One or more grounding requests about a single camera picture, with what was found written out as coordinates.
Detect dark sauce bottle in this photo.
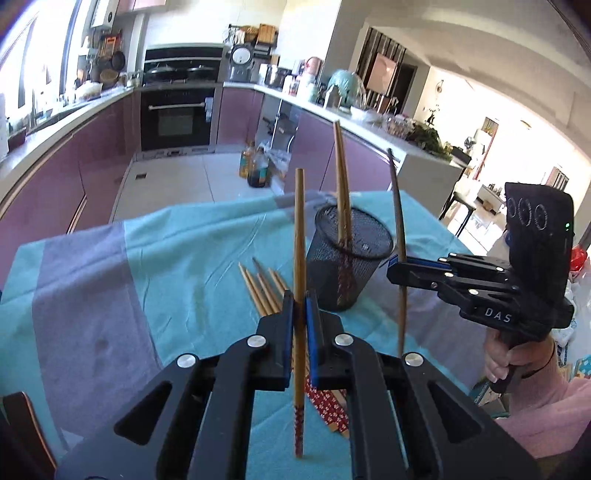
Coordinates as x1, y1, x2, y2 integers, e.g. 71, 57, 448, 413
248, 148, 269, 188

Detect black built-in stove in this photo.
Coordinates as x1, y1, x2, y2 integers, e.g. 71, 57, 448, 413
143, 46, 225, 86

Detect clear plastic bag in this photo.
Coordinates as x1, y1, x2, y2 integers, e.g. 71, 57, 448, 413
265, 148, 293, 185

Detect steel pot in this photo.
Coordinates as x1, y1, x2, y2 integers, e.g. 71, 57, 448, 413
264, 65, 291, 88

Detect teal food cover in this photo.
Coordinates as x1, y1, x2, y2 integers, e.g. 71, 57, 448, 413
328, 69, 365, 109

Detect person's right hand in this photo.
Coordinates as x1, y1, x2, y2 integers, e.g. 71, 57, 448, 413
484, 335, 556, 384

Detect person's right forearm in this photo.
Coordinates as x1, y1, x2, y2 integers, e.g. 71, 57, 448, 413
494, 355, 591, 457

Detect kitchen window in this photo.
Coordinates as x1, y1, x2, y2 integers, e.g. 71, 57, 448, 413
0, 0, 93, 121

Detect black mesh cup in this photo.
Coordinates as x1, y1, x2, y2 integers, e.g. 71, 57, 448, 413
305, 203, 395, 312

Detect purple cabinets with open shelf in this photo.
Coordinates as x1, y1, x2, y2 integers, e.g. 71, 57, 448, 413
217, 83, 407, 195

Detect black stool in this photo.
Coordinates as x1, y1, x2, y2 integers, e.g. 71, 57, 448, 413
438, 191, 476, 236

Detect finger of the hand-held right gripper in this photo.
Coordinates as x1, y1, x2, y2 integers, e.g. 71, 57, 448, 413
386, 268, 514, 315
389, 252, 512, 278

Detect black built-in oven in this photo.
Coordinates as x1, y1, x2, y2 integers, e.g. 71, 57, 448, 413
140, 85, 218, 153

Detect green plant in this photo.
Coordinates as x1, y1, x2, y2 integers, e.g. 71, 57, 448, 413
409, 122, 453, 160

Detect purple cabinets with sink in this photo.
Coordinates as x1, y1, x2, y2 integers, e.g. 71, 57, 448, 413
0, 88, 141, 287

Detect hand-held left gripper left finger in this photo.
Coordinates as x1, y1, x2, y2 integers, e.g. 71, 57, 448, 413
55, 290, 296, 480

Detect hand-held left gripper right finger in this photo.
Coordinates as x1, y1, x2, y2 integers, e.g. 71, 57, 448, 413
305, 290, 541, 480

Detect red-patterned wooden chopstick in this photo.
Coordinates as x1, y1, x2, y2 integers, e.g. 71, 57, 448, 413
269, 268, 345, 402
252, 257, 347, 430
292, 168, 306, 459
387, 148, 409, 360
259, 271, 345, 416
238, 263, 349, 438
336, 121, 354, 305
332, 121, 348, 305

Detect teal and grey tablecloth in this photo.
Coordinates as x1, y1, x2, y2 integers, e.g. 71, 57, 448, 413
0, 189, 490, 480

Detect white water heater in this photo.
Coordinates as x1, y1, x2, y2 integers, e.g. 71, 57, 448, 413
90, 0, 114, 28

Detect yellow oil bottle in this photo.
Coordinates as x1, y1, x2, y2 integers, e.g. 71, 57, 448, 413
239, 143, 257, 181

